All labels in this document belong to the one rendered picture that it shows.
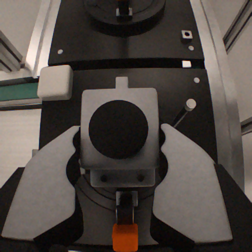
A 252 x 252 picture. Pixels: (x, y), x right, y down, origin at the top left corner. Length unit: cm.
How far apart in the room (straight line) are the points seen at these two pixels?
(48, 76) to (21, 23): 32
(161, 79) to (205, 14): 17
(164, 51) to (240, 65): 23
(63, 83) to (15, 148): 15
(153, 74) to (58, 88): 13
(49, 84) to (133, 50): 13
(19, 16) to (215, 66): 51
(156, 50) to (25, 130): 25
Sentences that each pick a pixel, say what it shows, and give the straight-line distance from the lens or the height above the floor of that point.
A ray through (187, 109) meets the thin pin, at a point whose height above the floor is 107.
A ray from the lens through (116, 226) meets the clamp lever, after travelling 17.
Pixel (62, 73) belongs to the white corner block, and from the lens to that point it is 28.
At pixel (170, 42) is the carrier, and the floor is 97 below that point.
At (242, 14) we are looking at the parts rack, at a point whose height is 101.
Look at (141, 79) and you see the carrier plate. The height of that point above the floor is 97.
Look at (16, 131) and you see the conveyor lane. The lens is 38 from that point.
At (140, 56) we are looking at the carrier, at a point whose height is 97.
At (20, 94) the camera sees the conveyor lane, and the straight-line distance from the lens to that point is 36.
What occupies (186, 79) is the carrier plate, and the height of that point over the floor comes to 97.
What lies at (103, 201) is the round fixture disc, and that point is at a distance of 24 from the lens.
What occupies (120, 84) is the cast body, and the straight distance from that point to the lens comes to 16.
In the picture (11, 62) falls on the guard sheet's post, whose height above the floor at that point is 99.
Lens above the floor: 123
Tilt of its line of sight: 77 degrees down
